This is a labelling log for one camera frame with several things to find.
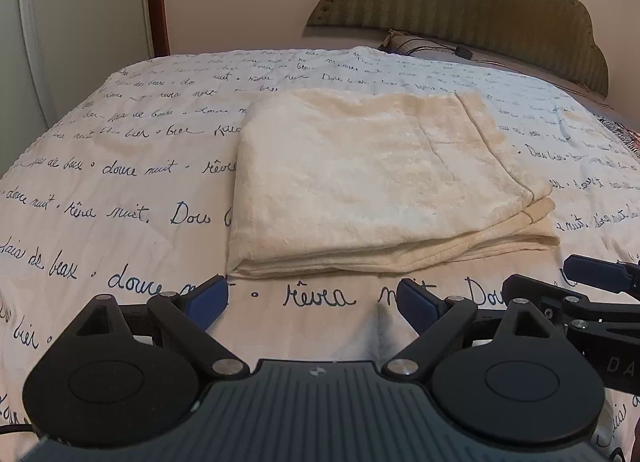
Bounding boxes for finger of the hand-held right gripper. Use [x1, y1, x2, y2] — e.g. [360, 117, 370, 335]
[562, 254, 640, 301]
[501, 273, 640, 343]

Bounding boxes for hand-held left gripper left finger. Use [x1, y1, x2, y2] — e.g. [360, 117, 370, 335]
[64, 276, 251, 384]

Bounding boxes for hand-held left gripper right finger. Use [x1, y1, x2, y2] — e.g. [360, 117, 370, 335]
[382, 278, 565, 379]

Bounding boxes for cream towel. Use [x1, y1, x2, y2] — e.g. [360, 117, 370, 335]
[226, 88, 561, 279]

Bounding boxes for floral patterned cloth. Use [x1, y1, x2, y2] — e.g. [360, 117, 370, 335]
[597, 114, 640, 161]

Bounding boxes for white script-printed bedspread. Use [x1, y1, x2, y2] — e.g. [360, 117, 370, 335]
[0, 45, 640, 462]

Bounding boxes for white door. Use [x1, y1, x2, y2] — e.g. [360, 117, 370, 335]
[0, 0, 57, 179]

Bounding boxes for black charger cable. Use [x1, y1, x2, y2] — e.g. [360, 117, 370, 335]
[379, 39, 474, 61]

